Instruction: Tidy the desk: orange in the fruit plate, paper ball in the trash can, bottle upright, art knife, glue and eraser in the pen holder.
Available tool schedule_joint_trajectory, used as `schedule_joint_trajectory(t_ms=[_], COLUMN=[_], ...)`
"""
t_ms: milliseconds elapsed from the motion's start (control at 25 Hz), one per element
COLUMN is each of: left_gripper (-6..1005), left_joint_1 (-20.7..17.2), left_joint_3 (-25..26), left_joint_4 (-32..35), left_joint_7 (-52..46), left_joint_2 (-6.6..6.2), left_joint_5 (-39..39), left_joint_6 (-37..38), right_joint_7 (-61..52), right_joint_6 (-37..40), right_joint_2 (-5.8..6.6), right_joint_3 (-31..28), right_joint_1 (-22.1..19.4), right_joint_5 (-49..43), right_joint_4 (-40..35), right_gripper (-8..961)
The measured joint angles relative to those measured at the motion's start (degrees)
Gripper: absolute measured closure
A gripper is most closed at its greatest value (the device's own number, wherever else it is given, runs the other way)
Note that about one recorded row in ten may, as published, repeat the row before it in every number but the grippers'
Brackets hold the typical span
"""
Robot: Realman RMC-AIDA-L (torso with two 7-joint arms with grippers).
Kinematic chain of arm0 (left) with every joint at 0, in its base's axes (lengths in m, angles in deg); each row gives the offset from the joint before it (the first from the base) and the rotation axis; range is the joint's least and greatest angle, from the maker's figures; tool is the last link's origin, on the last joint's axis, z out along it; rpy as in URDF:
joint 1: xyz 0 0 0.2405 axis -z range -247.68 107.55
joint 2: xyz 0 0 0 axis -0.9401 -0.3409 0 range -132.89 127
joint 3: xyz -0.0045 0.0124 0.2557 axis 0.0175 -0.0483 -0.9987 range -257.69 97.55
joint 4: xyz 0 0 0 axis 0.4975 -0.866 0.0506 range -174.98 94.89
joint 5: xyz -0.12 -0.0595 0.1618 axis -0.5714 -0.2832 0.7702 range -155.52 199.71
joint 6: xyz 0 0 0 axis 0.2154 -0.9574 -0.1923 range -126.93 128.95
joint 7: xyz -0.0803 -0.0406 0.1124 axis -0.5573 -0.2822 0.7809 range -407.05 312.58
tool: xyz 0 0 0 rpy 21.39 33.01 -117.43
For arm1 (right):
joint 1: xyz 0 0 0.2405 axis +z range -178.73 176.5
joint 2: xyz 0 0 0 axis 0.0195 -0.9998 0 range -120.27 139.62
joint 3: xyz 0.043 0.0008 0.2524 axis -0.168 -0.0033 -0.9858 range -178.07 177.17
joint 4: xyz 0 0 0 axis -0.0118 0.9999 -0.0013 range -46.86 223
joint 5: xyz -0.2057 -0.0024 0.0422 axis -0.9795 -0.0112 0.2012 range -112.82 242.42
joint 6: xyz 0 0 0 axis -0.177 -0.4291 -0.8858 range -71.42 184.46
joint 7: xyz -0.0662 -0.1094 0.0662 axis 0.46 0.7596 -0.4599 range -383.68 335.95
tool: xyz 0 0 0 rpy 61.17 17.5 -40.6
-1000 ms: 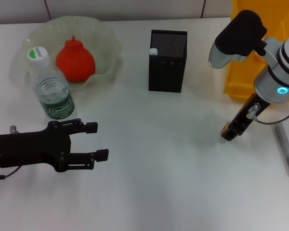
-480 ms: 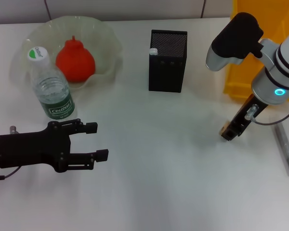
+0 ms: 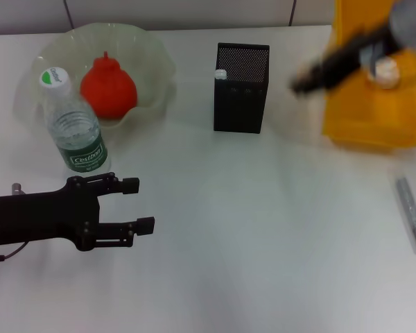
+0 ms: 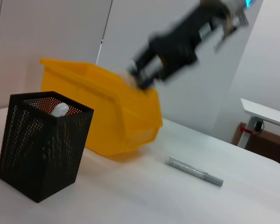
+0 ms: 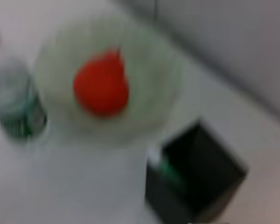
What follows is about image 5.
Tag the orange fruit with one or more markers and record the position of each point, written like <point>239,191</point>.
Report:
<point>100,88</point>

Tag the green pen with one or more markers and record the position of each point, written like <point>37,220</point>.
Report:
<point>168,170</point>

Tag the clear green-label water bottle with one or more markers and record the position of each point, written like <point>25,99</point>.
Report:
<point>16,102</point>

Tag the green glass fruit plate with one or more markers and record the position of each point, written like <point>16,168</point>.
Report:
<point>149,70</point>

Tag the black mesh pen holder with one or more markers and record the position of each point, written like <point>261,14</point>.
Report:
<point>205,168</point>

